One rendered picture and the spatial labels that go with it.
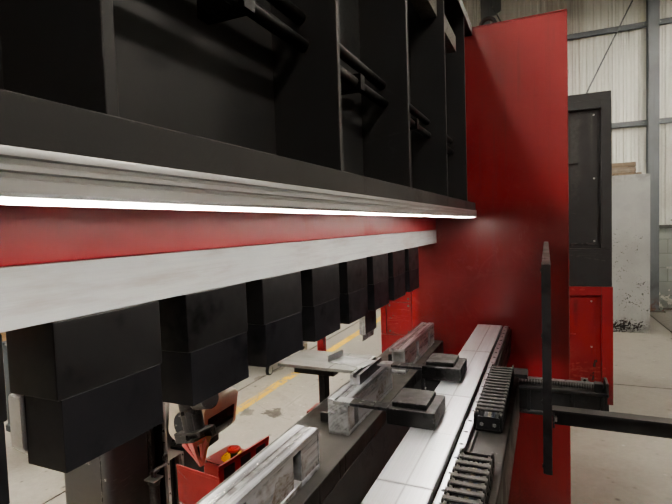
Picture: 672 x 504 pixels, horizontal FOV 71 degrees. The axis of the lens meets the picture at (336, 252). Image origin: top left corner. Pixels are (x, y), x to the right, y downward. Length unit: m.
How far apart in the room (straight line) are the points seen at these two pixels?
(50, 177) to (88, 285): 0.29
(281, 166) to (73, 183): 0.30
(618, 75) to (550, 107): 6.66
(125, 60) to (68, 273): 0.24
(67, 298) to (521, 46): 2.09
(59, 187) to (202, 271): 0.43
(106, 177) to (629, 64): 8.77
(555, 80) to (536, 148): 0.29
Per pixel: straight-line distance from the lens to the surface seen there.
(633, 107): 8.84
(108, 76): 0.41
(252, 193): 0.49
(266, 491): 1.01
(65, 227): 0.59
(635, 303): 6.93
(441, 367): 1.41
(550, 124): 2.26
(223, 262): 0.78
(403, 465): 0.97
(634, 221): 6.85
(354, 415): 1.40
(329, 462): 1.22
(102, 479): 2.05
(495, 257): 2.24
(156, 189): 0.39
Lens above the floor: 1.43
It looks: 3 degrees down
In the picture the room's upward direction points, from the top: 2 degrees counter-clockwise
